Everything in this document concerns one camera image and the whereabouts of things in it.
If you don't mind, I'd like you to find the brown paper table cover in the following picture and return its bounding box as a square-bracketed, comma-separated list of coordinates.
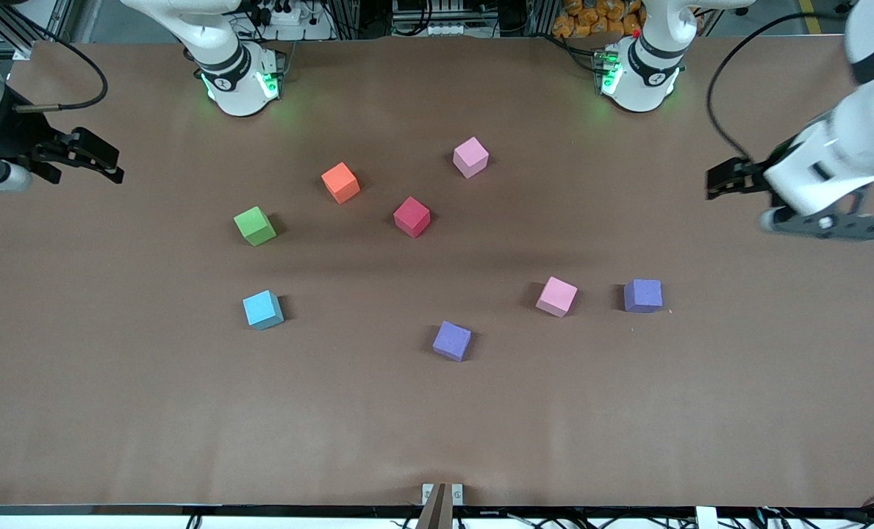
[0, 33, 874, 509]

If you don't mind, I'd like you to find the purple foam block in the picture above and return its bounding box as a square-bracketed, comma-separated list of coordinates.
[623, 278, 664, 314]
[431, 320, 473, 363]

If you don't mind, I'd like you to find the bundle of loose cables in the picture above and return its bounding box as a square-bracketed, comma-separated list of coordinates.
[756, 494, 874, 529]

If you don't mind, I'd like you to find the green foam block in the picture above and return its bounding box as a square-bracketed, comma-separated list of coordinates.
[233, 206, 277, 247]

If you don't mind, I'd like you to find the light blue foam block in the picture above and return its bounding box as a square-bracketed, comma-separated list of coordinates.
[242, 289, 285, 331]

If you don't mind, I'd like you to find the pile of orange packets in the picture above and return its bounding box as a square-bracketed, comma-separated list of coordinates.
[552, 0, 647, 39]

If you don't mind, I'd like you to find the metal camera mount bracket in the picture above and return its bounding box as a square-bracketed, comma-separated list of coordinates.
[416, 482, 465, 529]

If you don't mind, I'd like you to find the light pink foam block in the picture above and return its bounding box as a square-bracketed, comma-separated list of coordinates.
[453, 136, 490, 179]
[535, 276, 579, 318]

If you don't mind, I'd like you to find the orange foam block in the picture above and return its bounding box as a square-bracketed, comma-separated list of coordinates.
[320, 162, 362, 205]

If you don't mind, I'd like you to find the grey equipment box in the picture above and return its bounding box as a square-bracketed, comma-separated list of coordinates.
[391, 0, 476, 37]

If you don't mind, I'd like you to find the magenta red foam block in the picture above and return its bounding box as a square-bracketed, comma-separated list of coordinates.
[393, 195, 432, 239]

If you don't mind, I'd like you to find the white power strip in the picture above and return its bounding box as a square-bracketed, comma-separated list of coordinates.
[257, 4, 307, 25]

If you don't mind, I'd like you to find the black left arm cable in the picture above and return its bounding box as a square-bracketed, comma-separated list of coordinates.
[706, 11, 860, 164]

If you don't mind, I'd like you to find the aluminium frame post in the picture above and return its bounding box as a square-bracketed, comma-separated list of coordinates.
[0, 0, 77, 61]

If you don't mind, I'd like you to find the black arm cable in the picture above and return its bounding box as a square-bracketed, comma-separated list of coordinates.
[706, 11, 860, 164]
[12, 33, 108, 113]

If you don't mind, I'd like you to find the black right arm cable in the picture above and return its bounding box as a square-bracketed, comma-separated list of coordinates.
[12, 33, 108, 113]

